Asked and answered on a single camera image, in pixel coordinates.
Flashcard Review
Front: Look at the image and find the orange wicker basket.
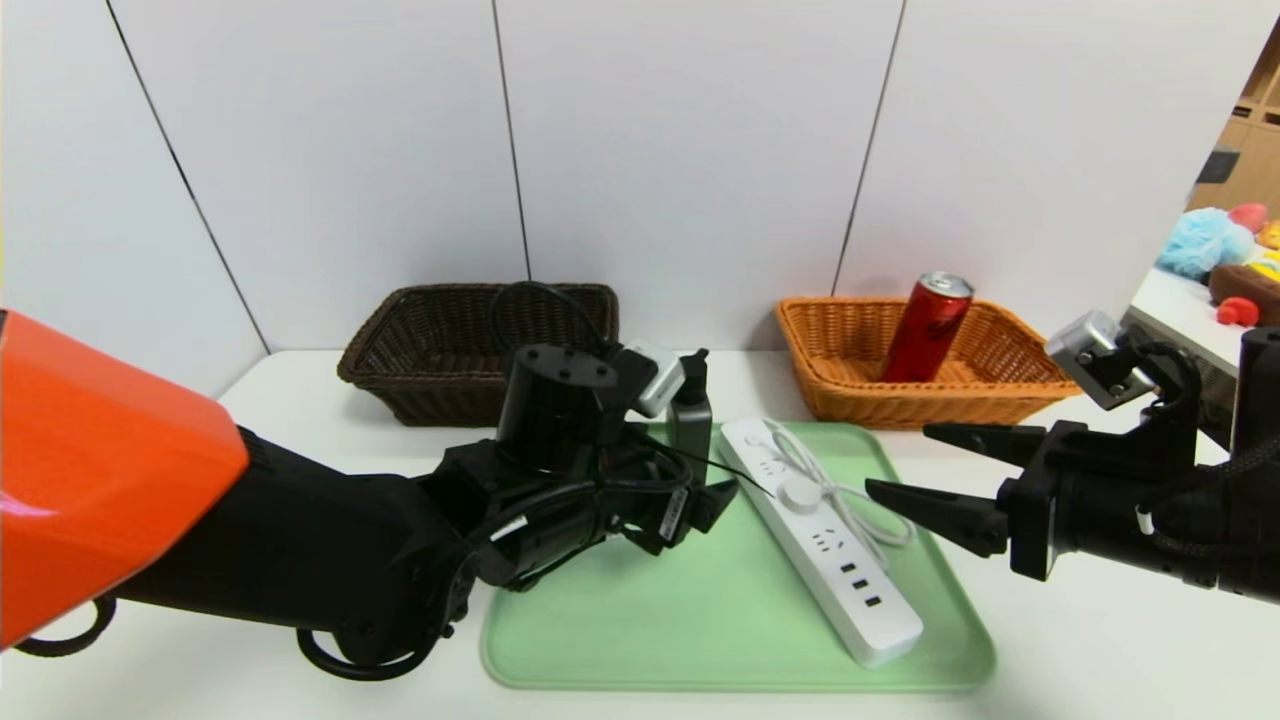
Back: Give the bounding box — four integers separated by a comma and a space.
776, 296, 1091, 433

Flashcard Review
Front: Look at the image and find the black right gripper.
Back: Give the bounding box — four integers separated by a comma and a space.
864, 419, 1200, 583

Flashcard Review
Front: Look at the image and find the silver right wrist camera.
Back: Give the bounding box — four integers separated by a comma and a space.
1045, 310, 1161, 411

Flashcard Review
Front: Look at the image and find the wooden shelf cabinet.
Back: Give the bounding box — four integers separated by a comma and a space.
1188, 25, 1280, 216

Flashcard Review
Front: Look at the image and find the white power strip with cord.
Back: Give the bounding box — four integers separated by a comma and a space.
717, 417, 925, 669

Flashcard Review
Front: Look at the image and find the black braided cable sleeve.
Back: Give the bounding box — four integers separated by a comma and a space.
14, 597, 117, 659

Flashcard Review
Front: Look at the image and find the red soda can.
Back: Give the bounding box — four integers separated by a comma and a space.
880, 271, 976, 384

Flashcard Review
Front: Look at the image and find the white side table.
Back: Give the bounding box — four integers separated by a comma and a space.
1128, 266, 1280, 379

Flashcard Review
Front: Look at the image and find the brown plush toy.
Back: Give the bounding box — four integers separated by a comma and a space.
1208, 262, 1280, 312

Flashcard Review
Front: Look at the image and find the dark green pump bottle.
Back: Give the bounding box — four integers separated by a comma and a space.
668, 349, 714, 483

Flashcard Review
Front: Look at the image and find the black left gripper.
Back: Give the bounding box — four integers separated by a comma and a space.
619, 478, 740, 556

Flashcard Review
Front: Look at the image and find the dark brown wicker basket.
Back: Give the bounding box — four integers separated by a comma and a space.
336, 283, 621, 428

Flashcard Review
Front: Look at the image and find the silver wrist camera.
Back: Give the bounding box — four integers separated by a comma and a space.
622, 342, 688, 419
1045, 310, 1161, 411

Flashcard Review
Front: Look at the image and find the light green plastic tray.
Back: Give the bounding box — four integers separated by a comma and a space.
481, 420, 996, 693

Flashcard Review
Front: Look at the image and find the light blue plush toy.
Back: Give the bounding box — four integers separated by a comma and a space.
1157, 207, 1257, 282

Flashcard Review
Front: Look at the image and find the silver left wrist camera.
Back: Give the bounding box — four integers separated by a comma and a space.
622, 342, 688, 419

